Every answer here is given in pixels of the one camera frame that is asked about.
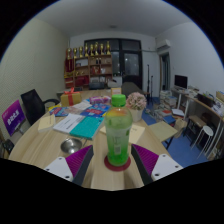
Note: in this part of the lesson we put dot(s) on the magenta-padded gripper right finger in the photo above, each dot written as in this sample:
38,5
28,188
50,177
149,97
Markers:
163,166

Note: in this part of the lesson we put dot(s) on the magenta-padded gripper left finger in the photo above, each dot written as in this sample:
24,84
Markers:
60,166

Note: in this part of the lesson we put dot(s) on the green-capped clear drink bottle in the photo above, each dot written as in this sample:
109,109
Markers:
118,133

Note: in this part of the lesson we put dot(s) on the small metal cup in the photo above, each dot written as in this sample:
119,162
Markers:
71,145

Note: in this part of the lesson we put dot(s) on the light wooden side table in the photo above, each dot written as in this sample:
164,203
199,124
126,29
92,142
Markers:
162,130

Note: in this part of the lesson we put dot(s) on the pale yellow envelope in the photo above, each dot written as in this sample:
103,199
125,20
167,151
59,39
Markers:
137,133

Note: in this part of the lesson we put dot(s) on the white book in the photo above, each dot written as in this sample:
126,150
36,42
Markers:
68,123

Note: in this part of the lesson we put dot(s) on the pale yellow notepad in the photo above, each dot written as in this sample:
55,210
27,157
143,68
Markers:
46,122

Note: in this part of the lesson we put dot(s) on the teal book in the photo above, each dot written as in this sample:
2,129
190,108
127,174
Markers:
86,127

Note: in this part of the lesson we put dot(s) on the flat round red coaster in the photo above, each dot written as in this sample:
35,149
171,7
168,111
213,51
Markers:
115,168

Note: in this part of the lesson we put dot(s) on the white round stool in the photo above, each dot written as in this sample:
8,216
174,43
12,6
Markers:
206,130

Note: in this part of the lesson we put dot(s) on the brown wooden stool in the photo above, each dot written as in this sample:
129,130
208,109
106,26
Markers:
196,120

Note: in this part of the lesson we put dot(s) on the black bag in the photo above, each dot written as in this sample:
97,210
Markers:
7,146

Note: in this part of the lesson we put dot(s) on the blue book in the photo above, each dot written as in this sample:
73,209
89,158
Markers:
95,110

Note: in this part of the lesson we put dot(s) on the pile of books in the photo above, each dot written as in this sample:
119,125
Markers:
166,98

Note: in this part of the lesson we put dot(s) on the black office chair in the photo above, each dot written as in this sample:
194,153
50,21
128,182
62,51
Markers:
31,105

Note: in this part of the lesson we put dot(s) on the purple sign board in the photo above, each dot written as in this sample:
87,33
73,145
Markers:
13,117

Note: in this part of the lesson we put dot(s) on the yellow gift box red ribbon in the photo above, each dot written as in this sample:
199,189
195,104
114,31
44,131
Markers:
70,99

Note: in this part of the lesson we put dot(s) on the pink flowers in white pot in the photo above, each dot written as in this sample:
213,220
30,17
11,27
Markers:
136,101

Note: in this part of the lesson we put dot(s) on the long white-legged desk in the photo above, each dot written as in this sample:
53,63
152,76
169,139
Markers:
200,103

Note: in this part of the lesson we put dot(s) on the pink flat box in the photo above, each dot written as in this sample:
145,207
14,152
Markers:
99,99

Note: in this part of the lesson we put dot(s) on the grey chair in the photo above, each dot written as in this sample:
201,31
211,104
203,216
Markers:
131,88

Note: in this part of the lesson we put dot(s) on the black computer monitor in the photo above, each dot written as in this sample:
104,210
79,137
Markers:
181,81

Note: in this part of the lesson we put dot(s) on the black tripod stand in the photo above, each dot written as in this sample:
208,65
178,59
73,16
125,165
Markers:
148,80

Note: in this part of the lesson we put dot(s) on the orange upright card box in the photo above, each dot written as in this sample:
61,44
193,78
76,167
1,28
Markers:
116,91

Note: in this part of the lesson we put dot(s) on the wooden shelf unit with trophies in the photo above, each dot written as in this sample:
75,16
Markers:
86,68

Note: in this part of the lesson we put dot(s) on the black framed glass door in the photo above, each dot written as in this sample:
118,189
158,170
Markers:
130,61

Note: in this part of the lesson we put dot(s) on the white wall air conditioner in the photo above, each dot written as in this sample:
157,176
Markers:
163,45

